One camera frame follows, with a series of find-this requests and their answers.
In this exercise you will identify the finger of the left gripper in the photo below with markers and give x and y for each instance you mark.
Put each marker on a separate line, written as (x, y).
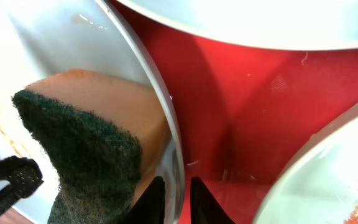
(24, 177)

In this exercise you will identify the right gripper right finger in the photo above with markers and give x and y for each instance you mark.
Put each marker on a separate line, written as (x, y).
(205, 209)

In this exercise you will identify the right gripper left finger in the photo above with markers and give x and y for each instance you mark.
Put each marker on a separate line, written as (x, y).
(150, 207)

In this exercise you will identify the green and orange sponge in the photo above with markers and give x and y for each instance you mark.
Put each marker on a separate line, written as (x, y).
(103, 135)

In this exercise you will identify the light blue plate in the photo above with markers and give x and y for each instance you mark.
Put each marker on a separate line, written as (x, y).
(42, 38)
(269, 24)
(320, 182)

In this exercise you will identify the red plastic serving tray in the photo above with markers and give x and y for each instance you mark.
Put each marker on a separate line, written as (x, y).
(244, 112)

